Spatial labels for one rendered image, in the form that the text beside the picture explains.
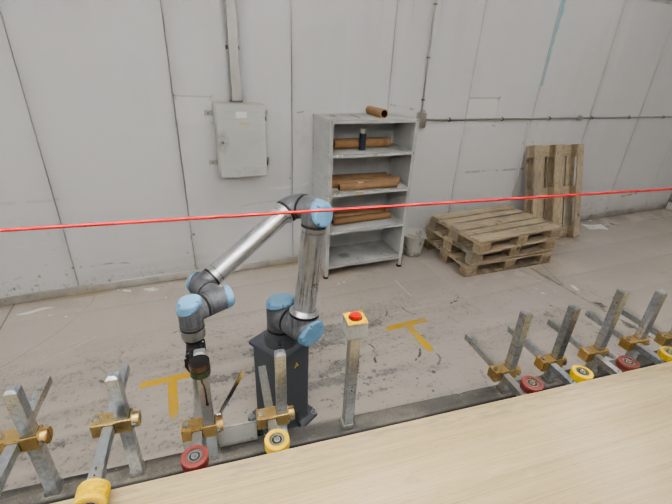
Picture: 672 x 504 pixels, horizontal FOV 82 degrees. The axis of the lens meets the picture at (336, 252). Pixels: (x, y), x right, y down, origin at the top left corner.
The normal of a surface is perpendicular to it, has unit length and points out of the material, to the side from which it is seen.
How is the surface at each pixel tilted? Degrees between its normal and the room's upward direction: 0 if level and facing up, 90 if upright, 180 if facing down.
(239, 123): 90
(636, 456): 0
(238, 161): 90
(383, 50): 90
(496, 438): 0
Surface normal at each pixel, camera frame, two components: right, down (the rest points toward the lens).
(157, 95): 0.38, 0.42
